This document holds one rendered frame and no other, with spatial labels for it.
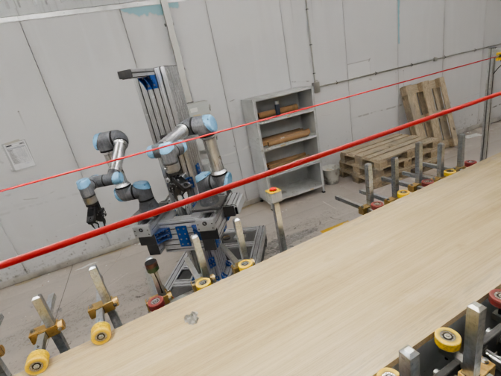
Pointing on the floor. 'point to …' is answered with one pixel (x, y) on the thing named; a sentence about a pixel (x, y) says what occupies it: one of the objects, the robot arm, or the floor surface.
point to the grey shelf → (284, 180)
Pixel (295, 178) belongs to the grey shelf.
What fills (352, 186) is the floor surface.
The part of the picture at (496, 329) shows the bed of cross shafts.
